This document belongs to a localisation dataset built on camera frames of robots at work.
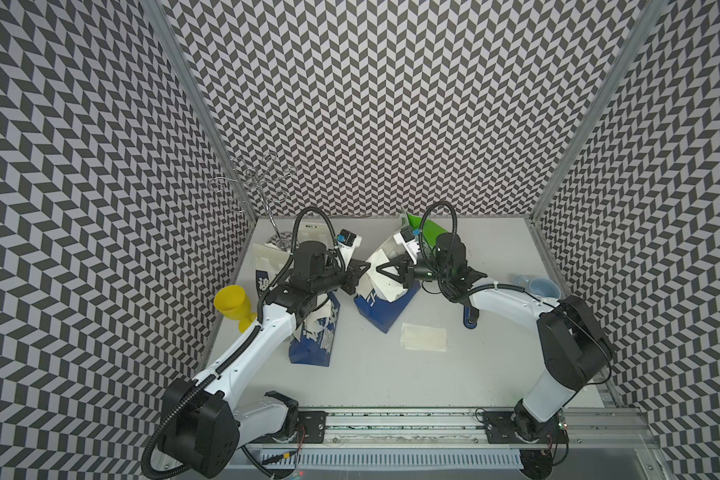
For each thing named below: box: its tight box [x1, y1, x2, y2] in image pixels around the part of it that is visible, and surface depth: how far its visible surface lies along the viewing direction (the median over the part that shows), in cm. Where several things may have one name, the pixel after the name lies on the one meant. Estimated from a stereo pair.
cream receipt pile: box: [400, 322, 448, 352], surface depth 90 cm
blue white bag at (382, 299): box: [354, 240, 421, 334], surface depth 79 cm
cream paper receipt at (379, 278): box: [366, 249, 395, 286], surface depth 78 cm
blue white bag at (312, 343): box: [288, 292, 341, 367], surface depth 78 cm
